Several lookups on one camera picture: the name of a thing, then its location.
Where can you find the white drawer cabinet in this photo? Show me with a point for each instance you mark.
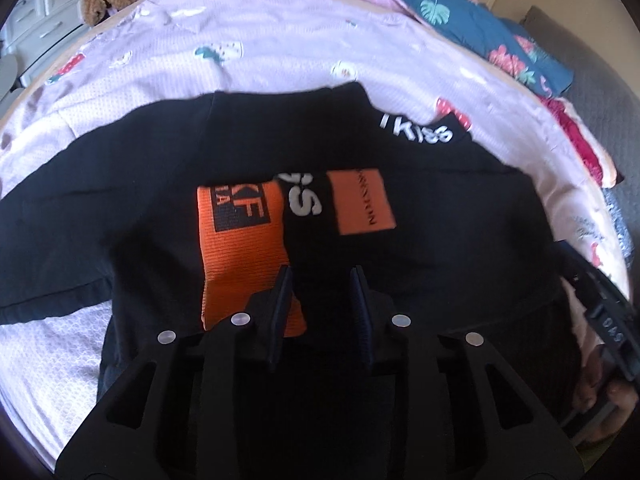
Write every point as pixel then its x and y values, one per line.
pixel 45 15

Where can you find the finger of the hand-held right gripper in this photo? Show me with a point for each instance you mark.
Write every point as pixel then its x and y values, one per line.
pixel 570 260

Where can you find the grey quilted headboard cushion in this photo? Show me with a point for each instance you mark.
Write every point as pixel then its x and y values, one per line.
pixel 600 70

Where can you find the blue floral quilt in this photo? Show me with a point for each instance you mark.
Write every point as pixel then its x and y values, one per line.
pixel 465 25

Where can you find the person's right hand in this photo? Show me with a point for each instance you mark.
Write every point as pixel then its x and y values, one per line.
pixel 625 402

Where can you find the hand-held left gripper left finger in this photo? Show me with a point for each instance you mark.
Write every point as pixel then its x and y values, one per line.
pixel 280 310

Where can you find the black shirt with orange patches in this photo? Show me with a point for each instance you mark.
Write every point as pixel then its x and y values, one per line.
pixel 150 200

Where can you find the blue grey patterned cloth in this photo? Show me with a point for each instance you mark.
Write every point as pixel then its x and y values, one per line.
pixel 617 225

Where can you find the pink strawberry print bed sheet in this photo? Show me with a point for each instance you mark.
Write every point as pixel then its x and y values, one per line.
pixel 250 35

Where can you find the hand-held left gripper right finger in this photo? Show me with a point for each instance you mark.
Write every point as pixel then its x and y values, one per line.
pixel 361 310

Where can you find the red blanket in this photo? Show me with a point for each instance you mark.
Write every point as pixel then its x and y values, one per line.
pixel 580 140

